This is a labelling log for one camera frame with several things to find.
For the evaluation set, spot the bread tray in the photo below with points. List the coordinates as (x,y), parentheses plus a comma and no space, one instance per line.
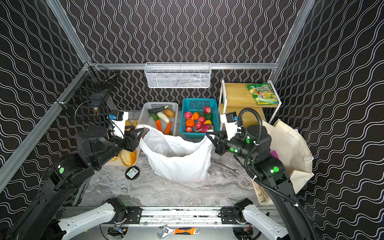
(116,161)

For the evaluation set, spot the white wire wall basket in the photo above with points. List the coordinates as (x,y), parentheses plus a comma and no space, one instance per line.
(178,75)

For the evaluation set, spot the small tangerine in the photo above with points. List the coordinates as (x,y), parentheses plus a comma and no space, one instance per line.
(196,115)

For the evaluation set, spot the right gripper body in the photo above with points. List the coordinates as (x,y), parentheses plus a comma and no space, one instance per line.
(222,145)

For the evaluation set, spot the brown potato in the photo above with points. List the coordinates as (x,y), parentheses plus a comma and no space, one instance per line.
(169,113)

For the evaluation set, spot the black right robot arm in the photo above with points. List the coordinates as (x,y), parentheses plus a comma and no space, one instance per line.
(246,138)

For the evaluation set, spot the white plastic vegetable basket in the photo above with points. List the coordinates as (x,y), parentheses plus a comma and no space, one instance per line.
(150,120)

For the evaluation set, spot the teal plastic fruit basket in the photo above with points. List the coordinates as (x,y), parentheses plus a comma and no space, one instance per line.
(201,106)

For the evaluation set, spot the pink dragon fruit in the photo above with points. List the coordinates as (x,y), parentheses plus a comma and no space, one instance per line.
(204,128)

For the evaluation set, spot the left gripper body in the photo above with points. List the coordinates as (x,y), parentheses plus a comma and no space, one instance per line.
(130,140)

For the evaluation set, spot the black wire wall basket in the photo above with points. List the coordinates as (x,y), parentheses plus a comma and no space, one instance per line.
(88,102)

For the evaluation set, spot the white radish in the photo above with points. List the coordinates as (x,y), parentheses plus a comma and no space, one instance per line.
(163,117)

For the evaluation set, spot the green yellow snack bag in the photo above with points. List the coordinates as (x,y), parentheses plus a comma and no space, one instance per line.
(263,94)

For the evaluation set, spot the red apple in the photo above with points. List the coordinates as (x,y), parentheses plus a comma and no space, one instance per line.
(188,115)

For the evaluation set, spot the dark green cucumber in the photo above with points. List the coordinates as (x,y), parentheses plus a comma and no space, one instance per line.
(157,110)

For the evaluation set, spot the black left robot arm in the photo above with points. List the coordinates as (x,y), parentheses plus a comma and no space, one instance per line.
(96,147)

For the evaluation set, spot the white two-tier shelf rack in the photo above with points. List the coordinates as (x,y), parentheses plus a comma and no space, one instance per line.
(235,96)

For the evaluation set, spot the orange fruit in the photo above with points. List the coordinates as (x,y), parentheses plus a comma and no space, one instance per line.
(190,123)

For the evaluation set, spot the round black label disc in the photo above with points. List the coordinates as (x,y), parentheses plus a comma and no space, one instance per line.
(132,173)

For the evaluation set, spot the white plastic grocery bag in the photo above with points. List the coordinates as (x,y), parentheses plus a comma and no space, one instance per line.
(174,158)

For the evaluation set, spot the green avocado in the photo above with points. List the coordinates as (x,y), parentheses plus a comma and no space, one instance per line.
(208,116)

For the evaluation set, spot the oval bread loaf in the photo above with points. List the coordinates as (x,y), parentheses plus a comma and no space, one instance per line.
(128,158)

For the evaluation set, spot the cream canvas tote bag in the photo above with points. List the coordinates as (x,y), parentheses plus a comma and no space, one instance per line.
(289,146)

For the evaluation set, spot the orange carrot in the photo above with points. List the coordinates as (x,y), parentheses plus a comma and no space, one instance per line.
(159,125)
(168,129)

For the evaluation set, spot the adjustable wrench orange handle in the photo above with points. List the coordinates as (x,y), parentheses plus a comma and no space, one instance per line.
(166,231)

